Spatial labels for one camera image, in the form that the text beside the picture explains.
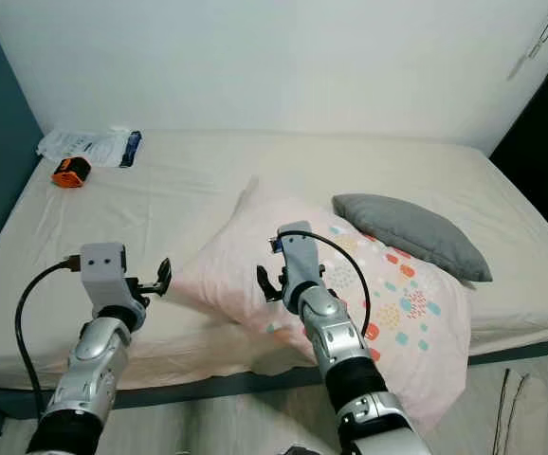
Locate pink patterned pillow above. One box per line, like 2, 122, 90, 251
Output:
170, 175, 472, 432

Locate grey pillow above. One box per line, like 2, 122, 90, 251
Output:
332, 193, 494, 283

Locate blue flat pack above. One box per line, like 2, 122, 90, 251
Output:
119, 131, 143, 169

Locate orange and black device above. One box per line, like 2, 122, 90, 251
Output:
52, 156, 93, 190

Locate white plastic package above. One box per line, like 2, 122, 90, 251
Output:
37, 127, 135, 168

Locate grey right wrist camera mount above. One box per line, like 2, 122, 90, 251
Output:
276, 221, 325, 304

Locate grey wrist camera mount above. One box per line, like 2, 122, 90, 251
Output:
276, 221, 325, 304
80, 244, 130, 309

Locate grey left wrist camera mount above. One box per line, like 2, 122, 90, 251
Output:
80, 244, 130, 309

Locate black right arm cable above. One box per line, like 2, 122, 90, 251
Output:
270, 230, 373, 339

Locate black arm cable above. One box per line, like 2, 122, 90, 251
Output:
12, 255, 85, 420
270, 230, 373, 339

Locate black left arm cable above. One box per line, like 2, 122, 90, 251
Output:
12, 255, 85, 420

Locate dark teal bed frame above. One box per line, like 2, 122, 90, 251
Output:
0, 334, 548, 437

